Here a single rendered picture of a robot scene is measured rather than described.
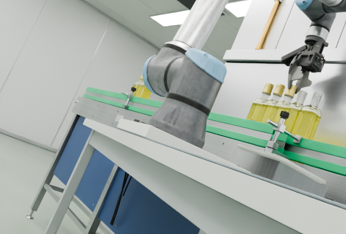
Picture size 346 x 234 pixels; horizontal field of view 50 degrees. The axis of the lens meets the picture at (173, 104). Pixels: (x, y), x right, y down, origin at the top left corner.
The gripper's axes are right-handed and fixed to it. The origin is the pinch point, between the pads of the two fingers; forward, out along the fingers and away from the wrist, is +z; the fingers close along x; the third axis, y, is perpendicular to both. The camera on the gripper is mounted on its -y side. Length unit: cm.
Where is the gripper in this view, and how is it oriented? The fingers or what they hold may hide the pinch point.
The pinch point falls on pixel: (291, 88)
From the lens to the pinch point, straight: 147.5
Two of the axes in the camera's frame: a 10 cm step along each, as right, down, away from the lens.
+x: 7.5, 4.1, 5.2
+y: 5.3, 1.1, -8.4
